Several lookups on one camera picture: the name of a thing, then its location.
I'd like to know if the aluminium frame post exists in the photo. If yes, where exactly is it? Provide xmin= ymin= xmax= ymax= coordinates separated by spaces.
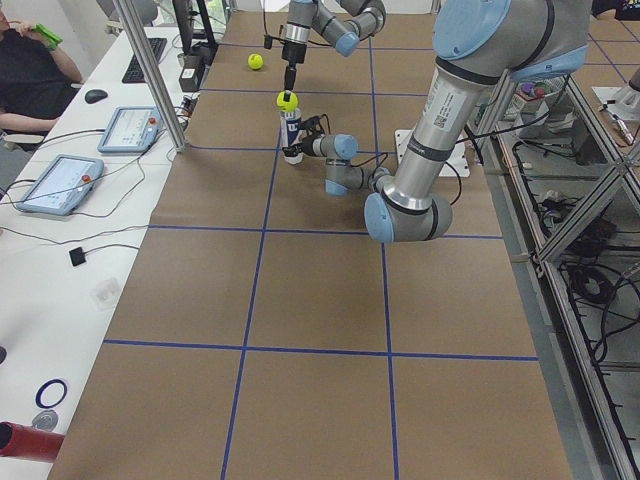
xmin=114 ymin=0 xmax=186 ymax=153

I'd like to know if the blue tape ring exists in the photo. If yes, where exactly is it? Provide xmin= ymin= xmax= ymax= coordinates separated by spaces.
xmin=35 ymin=378 xmax=69 ymax=409

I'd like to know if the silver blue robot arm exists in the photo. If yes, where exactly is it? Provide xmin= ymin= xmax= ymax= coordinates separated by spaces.
xmin=281 ymin=0 xmax=386 ymax=101
xmin=364 ymin=0 xmax=591 ymax=243

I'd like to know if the green plastic clamp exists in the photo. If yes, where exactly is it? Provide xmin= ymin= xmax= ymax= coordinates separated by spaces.
xmin=32 ymin=23 xmax=63 ymax=50

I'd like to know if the near teach pendant tablet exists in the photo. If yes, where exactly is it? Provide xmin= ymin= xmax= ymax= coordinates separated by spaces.
xmin=16 ymin=154 xmax=104 ymax=216

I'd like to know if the teach pendant tablet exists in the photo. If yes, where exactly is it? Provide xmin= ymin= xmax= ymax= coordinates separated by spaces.
xmin=97 ymin=106 xmax=163 ymax=154
xmin=16 ymin=154 xmax=104 ymax=216

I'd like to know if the far teach pendant tablet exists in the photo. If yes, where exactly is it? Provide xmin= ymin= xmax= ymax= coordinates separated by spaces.
xmin=97 ymin=106 xmax=163 ymax=154

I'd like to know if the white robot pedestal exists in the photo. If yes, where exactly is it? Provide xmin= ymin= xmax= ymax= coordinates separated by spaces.
xmin=394 ymin=129 xmax=470 ymax=178

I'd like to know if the black monitor stand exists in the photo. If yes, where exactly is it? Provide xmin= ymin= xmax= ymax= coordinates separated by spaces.
xmin=172 ymin=0 xmax=218 ymax=66

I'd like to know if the seated person black shirt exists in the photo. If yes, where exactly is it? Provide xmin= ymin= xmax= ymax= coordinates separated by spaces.
xmin=1 ymin=16 xmax=83 ymax=134

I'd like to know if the clear tennis ball can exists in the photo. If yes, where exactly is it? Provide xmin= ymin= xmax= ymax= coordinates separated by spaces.
xmin=280 ymin=108 xmax=303 ymax=165

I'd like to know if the small black square pad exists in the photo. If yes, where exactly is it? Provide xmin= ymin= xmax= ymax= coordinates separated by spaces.
xmin=69 ymin=247 xmax=86 ymax=267

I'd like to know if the black keyboard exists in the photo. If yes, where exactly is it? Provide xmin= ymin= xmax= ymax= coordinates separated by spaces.
xmin=121 ymin=37 xmax=168 ymax=84

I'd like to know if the yellow tennis ball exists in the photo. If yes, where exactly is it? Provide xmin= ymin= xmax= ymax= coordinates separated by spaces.
xmin=247 ymin=53 xmax=264 ymax=71
xmin=276 ymin=90 xmax=299 ymax=112

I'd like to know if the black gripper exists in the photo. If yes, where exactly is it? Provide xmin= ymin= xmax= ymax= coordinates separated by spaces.
xmin=282 ymin=119 xmax=316 ymax=157
xmin=282 ymin=40 xmax=306 ymax=102

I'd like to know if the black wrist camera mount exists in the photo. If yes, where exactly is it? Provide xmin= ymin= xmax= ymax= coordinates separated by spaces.
xmin=263 ymin=33 xmax=284 ymax=50

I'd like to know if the red cylinder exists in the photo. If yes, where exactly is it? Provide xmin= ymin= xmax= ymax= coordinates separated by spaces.
xmin=1 ymin=422 xmax=65 ymax=463

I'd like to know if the aluminium frame rack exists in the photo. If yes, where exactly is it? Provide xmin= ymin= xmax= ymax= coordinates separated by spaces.
xmin=492 ymin=0 xmax=640 ymax=480

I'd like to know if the black computer mouse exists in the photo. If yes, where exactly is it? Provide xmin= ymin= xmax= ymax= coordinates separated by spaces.
xmin=84 ymin=89 xmax=109 ymax=104

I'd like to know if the black box with label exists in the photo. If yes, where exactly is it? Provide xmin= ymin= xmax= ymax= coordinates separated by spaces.
xmin=179 ymin=55 xmax=205 ymax=93

